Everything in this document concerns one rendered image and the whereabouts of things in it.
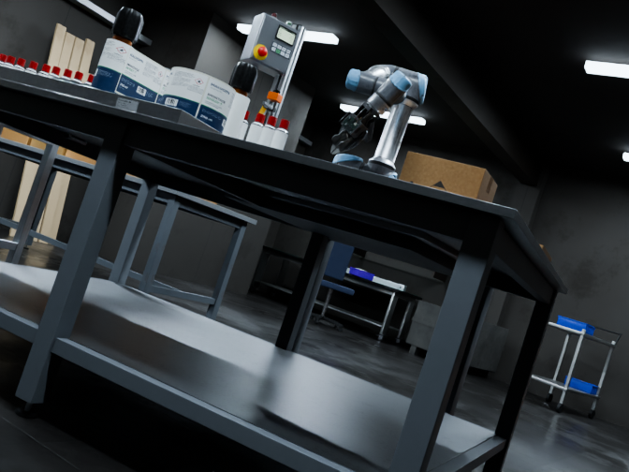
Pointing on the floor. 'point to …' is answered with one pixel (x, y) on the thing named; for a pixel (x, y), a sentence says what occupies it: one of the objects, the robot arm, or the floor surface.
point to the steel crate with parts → (428, 314)
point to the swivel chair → (338, 264)
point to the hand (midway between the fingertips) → (334, 151)
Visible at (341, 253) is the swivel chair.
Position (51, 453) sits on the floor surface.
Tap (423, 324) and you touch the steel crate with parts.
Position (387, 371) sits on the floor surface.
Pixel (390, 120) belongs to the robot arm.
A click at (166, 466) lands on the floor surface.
